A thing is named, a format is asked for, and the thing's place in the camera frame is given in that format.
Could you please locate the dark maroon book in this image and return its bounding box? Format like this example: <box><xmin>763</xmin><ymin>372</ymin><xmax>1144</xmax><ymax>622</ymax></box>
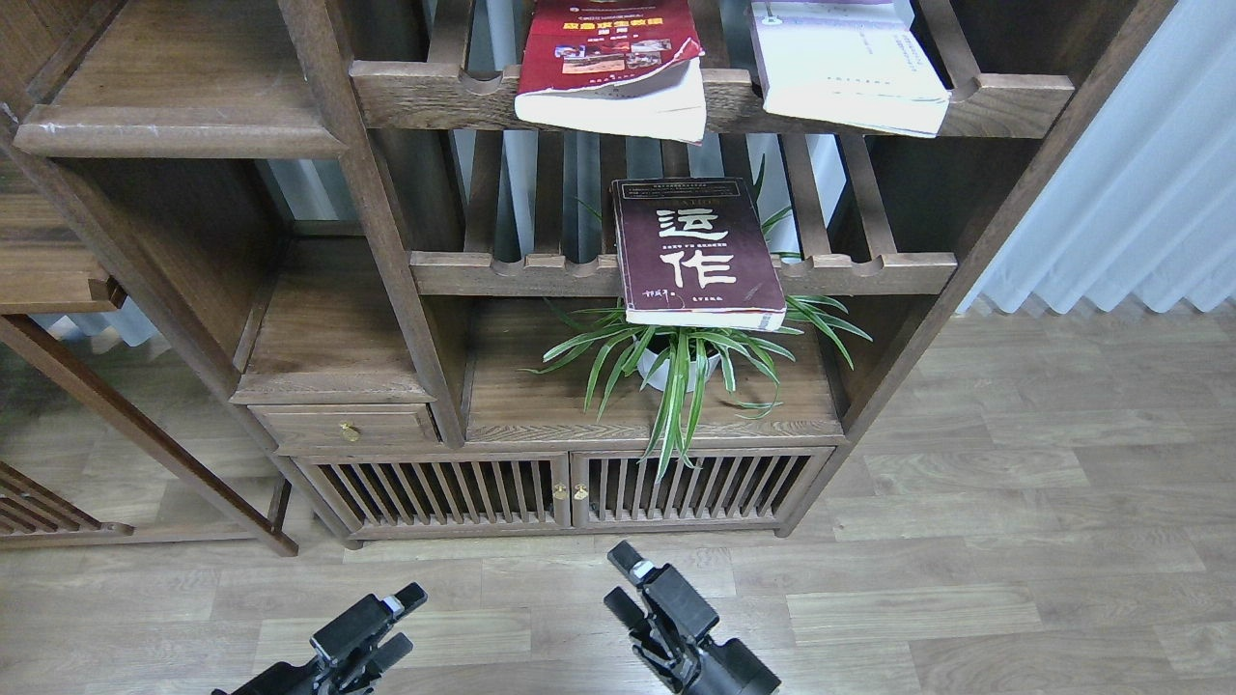
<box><xmin>612</xmin><ymin>178</ymin><xmax>787</xmax><ymax>333</ymax></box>

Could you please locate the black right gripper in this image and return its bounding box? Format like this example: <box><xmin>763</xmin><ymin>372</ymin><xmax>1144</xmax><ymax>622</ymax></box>
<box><xmin>604</xmin><ymin>540</ymin><xmax>781</xmax><ymax>694</ymax></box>

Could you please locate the dark wooden bookshelf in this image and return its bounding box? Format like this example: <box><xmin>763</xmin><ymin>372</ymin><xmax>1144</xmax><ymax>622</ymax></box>
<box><xmin>2</xmin><ymin>1</ymin><xmax>1174</xmax><ymax>542</ymax></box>

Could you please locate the white lavender book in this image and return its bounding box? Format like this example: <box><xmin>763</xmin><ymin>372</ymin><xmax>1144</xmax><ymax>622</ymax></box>
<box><xmin>750</xmin><ymin>1</ymin><xmax>950</xmax><ymax>139</ymax></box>

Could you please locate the red cover book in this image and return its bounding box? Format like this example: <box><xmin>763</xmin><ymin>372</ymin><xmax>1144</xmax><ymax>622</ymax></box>
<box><xmin>514</xmin><ymin>1</ymin><xmax>707</xmax><ymax>143</ymax></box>

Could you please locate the left slatted cabinet door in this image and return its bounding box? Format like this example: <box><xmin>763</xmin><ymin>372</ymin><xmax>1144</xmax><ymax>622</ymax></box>
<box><xmin>295</xmin><ymin>454</ymin><xmax>574</xmax><ymax>540</ymax></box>

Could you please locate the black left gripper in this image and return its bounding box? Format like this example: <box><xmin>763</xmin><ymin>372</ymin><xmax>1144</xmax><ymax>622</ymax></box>
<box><xmin>236</xmin><ymin>582</ymin><xmax>428</xmax><ymax>694</ymax></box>

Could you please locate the green spider plant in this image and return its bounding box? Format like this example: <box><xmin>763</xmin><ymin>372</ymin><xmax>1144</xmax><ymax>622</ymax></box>
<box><xmin>524</xmin><ymin>155</ymin><xmax>873</xmax><ymax>484</ymax></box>

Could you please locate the white curtain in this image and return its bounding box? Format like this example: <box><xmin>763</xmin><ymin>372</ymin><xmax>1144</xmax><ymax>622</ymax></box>
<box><xmin>962</xmin><ymin>1</ymin><xmax>1235</xmax><ymax>313</ymax></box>

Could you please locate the white plant pot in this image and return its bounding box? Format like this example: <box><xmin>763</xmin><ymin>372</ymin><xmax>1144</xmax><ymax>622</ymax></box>
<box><xmin>637</xmin><ymin>335</ymin><xmax>700</xmax><ymax>393</ymax></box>

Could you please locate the right slatted cabinet door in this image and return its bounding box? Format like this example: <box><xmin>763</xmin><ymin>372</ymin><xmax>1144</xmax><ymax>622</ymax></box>
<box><xmin>564</xmin><ymin>446</ymin><xmax>831</xmax><ymax>534</ymax></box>

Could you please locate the slatted cabinet door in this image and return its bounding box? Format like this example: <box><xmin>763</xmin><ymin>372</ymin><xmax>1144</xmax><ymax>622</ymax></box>
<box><xmin>564</xmin><ymin>446</ymin><xmax>831</xmax><ymax>534</ymax></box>
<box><xmin>295</xmin><ymin>454</ymin><xmax>574</xmax><ymax>540</ymax></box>

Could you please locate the small wooden drawer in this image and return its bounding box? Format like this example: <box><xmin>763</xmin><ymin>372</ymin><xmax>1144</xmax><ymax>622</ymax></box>
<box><xmin>250</xmin><ymin>403</ymin><xmax>438</xmax><ymax>455</ymax></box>

